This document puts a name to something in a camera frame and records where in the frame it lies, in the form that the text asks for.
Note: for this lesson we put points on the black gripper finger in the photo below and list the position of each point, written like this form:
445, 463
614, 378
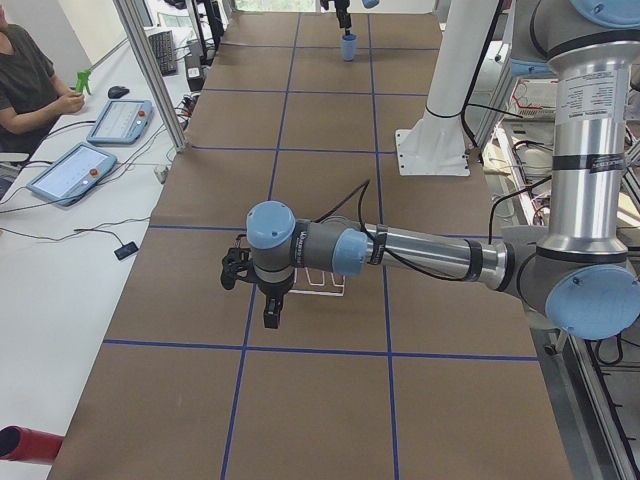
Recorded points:
343, 15

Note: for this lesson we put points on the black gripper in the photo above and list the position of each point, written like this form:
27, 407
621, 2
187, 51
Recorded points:
273, 288

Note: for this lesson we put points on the blue plastic cup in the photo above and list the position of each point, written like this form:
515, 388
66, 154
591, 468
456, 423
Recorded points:
349, 47

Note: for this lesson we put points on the black box with white label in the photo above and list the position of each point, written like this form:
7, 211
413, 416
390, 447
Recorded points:
195, 74

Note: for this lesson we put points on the black computer keyboard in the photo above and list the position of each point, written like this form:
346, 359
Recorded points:
164, 51

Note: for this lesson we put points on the far blue teach pendant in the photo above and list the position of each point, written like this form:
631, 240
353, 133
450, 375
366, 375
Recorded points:
121, 122

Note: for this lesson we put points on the blue teach pendant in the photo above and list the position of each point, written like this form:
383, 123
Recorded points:
121, 122
70, 177

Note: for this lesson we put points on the near blue teach pendant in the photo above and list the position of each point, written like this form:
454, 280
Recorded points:
70, 177

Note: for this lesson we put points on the black computer mouse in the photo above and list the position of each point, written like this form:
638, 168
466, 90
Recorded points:
117, 92

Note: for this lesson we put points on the red cylinder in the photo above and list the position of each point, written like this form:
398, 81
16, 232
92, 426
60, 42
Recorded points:
30, 446

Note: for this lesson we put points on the seated person in dark shirt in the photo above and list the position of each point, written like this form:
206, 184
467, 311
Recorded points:
33, 96

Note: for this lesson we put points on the white wire cup holder rack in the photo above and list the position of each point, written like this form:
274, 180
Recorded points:
317, 282

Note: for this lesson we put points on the small black device on cable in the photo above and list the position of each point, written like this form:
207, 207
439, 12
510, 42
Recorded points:
126, 250

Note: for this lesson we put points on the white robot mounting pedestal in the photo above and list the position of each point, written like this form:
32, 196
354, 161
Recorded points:
435, 145

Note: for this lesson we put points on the aluminium frame post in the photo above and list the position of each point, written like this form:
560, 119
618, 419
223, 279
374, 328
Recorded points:
132, 24

